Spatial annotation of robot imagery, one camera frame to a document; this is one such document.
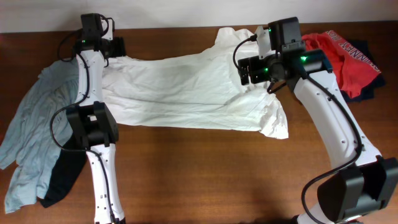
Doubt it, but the white t-shirt black print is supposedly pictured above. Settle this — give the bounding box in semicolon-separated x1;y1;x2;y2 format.
102;27;289;139

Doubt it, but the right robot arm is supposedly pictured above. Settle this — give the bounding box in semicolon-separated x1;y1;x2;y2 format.
233;17;397;224

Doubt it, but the light blue-grey shirt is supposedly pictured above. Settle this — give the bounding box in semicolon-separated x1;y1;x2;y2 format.
1;60;78;213

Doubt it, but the black t-shirt white logo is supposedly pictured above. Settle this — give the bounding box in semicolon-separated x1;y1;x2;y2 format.
40;150;86;208

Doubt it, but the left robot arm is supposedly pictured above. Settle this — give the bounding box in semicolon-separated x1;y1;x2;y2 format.
67;13;126;223

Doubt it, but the navy folded garment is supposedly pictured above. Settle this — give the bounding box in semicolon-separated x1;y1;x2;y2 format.
341;39;386;103

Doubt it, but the red folded shirt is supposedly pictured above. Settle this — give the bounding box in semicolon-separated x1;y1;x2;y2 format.
302;30;381;100

